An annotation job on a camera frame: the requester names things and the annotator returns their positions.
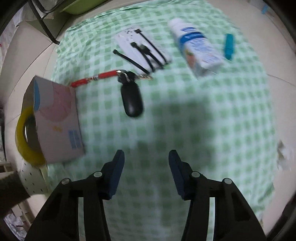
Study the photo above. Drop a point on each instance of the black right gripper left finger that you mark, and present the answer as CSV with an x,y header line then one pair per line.
x,y
58,218

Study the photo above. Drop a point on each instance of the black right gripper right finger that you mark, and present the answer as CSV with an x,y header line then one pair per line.
x,y
234,218

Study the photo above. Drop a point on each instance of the yellow tape roll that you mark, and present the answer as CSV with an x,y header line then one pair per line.
x,y
34,157

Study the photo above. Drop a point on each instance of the light green slipper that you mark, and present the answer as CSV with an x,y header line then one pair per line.
x,y
32,179

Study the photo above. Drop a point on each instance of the dark sock foot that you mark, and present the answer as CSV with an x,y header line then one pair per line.
x,y
12,192

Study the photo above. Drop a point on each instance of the crumpled white paper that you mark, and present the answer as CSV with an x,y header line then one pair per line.
x,y
285,157

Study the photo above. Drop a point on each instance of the cardboard box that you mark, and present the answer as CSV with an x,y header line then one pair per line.
x,y
55,128

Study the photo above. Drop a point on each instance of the black key fob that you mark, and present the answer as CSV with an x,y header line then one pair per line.
x,y
130,93

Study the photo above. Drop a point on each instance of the white blue bottle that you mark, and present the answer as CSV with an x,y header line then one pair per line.
x,y
200,54

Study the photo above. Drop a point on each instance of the green checkered cloth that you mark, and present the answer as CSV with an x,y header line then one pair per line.
x,y
222,124

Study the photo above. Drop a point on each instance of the green plastic basin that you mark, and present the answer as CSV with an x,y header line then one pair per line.
x,y
82,6

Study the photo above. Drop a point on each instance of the black cable tie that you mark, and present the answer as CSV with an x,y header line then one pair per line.
x,y
130,61

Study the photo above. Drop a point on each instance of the black metal chair frame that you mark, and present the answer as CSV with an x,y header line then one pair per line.
x,y
43,25

